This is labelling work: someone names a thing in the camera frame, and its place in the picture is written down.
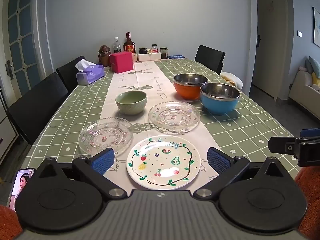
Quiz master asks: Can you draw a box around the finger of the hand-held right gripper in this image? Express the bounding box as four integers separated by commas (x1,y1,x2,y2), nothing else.
268,136,298,156
300,128,320,138

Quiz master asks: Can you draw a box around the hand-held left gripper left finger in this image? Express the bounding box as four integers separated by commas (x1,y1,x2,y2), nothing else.
34,148,127,199

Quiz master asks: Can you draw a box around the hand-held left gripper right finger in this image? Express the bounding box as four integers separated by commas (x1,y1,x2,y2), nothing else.
194,147,288,199

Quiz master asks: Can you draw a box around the clear glass flower plate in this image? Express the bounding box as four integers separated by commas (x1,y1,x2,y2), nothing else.
78,117,134,155
148,101,201,133

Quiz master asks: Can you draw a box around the white fruit-print plate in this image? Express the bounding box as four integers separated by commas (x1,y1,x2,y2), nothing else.
126,135,201,190

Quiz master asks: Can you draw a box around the blue steel bowl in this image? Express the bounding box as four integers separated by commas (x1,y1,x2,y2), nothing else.
200,82,241,116

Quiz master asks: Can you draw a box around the green ceramic bowl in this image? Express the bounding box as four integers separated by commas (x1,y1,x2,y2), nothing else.
115,91,148,116

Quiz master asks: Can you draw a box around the orange steel bowl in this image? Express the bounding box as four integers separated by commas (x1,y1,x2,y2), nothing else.
173,73,209,100

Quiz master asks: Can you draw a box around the beige sofa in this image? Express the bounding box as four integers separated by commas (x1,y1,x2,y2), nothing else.
288,56,320,111

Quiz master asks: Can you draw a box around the person's orange clothing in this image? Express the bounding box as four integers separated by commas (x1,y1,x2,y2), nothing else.
294,166,320,240
0,204,23,240

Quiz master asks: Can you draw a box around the blue cushion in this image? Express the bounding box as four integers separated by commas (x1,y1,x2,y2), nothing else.
305,56,320,78

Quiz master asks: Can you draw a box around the green checked tablecloth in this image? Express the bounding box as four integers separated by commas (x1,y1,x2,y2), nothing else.
26,58,303,180

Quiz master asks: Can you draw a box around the smartphone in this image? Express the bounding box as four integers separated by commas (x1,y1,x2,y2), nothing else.
9,167,37,212

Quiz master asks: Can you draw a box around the purple tissue box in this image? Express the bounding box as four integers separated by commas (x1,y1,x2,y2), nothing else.
75,59,105,85

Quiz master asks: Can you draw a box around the plain wooden door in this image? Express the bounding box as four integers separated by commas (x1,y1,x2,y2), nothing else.
251,0,288,98

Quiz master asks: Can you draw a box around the white cabinet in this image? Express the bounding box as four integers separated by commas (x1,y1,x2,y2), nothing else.
0,85,19,161

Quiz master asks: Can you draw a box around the pink box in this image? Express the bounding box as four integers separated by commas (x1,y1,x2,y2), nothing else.
109,52,134,73

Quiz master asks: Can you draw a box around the brown flask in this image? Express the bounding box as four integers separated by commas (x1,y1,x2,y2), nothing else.
98,45,111,67

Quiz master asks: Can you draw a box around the framed picture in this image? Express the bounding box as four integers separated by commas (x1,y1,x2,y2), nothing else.
312,7,320,48

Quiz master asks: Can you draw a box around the red-label liquor bottle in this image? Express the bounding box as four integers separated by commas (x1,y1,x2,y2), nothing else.
123,32,136,54

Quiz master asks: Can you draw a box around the glass-pane door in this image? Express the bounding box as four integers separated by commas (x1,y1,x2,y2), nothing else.
0,0,43,107

